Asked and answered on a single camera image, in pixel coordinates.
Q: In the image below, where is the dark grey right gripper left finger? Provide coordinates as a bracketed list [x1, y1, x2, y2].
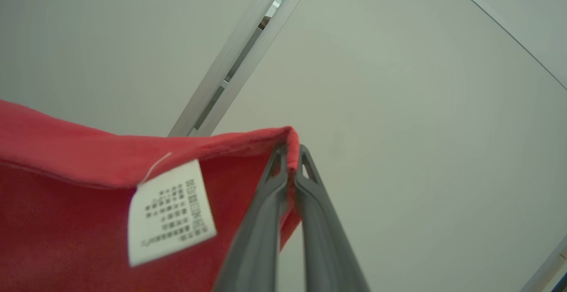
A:
[213, 144, 295, 292]

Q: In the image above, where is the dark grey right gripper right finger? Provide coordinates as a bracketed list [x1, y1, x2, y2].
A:
[294, 144, 370, 292]

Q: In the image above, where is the aluminium wall frame strip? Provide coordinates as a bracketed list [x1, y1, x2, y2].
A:
[520, 237, 567, 292]

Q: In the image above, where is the grey wall panel post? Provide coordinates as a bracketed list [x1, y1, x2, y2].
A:
[167, 0, 320, 138]

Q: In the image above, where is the red jersey dark lettering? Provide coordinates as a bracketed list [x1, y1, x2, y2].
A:
[0, 99, 302, 292]

